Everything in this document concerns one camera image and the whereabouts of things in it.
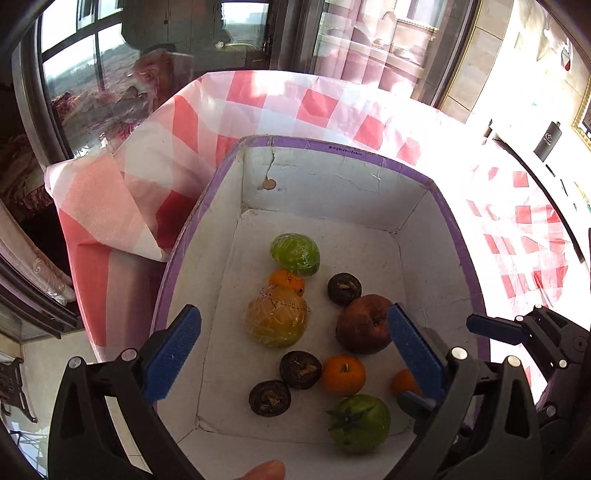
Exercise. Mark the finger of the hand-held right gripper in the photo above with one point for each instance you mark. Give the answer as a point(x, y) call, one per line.
point(491, 328)
point(415, 406)

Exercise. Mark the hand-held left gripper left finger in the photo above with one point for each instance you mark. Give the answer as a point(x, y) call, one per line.
point(173, 350)

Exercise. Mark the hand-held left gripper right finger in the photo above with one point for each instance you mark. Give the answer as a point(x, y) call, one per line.
point(415, 355)

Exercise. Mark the brown rotten apple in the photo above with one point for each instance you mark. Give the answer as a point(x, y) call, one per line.
point(362, 325)

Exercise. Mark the dark mangosteen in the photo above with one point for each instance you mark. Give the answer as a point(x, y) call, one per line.
point(300, 369)
point(270, 398)
point(344, 289)

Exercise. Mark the yellow plastic-wrapped apple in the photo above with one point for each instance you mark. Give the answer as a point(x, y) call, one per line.
point(277, 318)

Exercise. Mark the white cardboard box purple rim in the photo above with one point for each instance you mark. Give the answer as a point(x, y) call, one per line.
point(360, 249)

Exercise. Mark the green plastic-wrapped apple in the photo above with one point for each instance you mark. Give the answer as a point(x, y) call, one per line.
point(295, 254)

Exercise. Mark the green tomato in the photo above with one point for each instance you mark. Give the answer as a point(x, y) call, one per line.
point(360, 422)

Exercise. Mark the small orange tangerine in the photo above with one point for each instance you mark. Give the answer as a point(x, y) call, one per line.
point(284, 279)

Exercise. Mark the black metal stand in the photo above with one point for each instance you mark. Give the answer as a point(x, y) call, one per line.
point(16, 387)

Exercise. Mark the red white checkered tablecloth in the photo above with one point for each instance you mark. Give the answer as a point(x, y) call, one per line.
point(323, 106)

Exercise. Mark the wooden cabinet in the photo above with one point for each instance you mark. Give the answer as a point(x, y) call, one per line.
point(411, 41)

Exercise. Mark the pink checkered curtain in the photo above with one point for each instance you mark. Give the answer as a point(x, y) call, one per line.
point(360, 46)

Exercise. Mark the gold picture frame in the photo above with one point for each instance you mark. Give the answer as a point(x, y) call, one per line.
point(582, 115)

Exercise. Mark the glass window dark frame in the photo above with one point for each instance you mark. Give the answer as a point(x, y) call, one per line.
point(69, 69)

